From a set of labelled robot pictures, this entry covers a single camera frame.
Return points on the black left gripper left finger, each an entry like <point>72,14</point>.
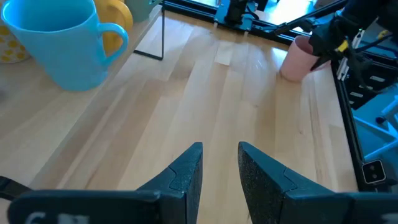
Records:
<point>183,193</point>

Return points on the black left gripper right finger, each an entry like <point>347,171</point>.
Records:
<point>267,193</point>

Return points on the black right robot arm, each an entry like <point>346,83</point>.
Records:
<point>370,7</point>

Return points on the grey frame end cap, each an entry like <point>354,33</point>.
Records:
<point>373,171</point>

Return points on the pink mug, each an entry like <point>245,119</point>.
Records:
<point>295,63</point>

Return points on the blue mug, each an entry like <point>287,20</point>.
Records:
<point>62,46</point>

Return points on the green mug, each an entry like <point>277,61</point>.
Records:
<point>140,9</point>

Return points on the white mug yellow dots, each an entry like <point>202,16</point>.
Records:
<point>12,46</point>

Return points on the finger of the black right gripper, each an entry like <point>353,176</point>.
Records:
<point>321,62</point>
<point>317,42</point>

